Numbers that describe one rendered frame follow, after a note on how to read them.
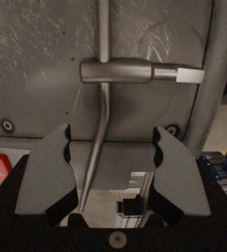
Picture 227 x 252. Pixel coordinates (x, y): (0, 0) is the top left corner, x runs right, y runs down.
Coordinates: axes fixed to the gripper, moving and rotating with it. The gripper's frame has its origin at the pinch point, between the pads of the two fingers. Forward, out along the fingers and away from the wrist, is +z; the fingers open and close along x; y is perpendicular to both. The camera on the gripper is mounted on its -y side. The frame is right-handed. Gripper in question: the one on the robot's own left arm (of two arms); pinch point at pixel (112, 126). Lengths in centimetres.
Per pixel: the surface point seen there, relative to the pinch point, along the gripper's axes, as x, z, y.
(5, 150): -14.8, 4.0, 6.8
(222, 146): 157, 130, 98
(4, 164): -15.2, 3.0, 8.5
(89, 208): -26, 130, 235
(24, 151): -11.6, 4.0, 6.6
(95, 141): -1.7, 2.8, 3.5
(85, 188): -3.4, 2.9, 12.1
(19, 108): -10.7, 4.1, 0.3
